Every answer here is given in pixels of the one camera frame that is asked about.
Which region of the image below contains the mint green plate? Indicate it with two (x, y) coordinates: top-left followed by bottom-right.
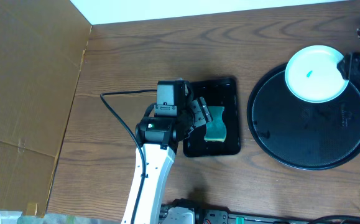
(285, 45), (349, 103)

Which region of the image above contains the green yellow sponge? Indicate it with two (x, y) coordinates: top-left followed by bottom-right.
(204, 106), (227, 142)

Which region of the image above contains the brown cardboard panel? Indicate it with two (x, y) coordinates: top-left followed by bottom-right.
(0, 0), (91, 216)

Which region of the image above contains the black rectangular water tray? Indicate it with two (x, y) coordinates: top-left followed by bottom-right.
(183, 78), (241, 157)

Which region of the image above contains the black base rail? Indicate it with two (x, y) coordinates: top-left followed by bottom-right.
(159, 198), (360, 224)

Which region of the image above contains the round black serving tray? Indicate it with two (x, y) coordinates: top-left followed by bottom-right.
(247, 64), (360, 170)

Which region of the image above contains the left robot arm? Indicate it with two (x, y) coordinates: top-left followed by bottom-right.
(122, 80), (213, 223)

